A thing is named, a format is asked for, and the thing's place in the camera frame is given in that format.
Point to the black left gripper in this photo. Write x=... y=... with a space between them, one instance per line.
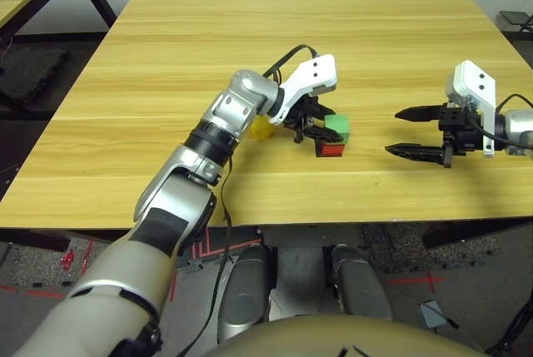
x=304 y=117

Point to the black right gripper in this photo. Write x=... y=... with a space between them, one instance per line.
x=462 y=132

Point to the green wooden block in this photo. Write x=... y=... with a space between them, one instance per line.
x=338 y=123

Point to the red wooden block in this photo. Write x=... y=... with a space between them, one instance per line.
x=333 y=150

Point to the yellow wooden block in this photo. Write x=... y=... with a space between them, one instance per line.
x=262 y=130

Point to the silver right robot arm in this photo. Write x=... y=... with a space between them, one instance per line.
x=518 y=124

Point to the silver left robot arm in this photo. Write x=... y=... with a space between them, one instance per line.
x=175 y=207

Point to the speckled dark floor mat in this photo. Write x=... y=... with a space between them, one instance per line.
x=416 y=244

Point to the red tape cross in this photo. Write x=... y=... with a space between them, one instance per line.
x=429 y=280

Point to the black flat stand plate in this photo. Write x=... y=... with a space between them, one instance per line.
x=514 y=16

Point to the black tripod stand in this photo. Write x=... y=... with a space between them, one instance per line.
x=526 y=26

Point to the grey robot right leg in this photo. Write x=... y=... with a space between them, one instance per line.
x=358 y=282

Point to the grey robot leg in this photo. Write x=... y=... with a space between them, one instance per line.
x=358 y=282
x=245 y=290

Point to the red tape lines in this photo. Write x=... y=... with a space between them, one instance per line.
x=208 y=244

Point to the grey square floor object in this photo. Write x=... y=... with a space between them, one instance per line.
x=433 y=315

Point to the grey robot left leg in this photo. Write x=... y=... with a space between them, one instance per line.
x=245 y=290

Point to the beige robot torso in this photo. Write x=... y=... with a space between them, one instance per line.
x=333 y=338

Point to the red tape strip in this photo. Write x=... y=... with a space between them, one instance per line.
x=172 y=286

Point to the black foam mat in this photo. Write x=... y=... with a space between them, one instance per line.
x=29 y=70

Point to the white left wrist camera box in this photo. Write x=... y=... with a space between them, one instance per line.
x=312 y=76

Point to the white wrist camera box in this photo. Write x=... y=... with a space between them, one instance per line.
x=312 y=76
x=474 y=82

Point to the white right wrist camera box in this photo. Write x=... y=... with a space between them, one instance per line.
x=474 y=82

